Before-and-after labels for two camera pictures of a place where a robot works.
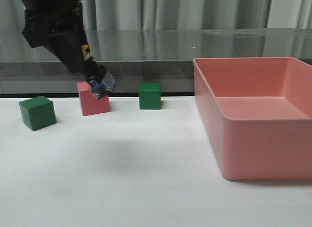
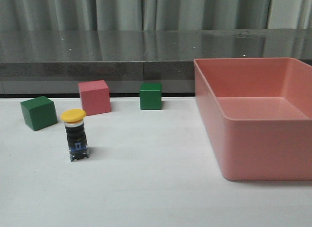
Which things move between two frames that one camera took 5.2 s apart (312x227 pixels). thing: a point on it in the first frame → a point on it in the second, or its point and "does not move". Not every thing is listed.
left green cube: [38, 112] does not move
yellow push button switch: [101, 81] → [73, 120]
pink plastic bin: [258, 112] does not move
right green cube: [150, 95] does not move
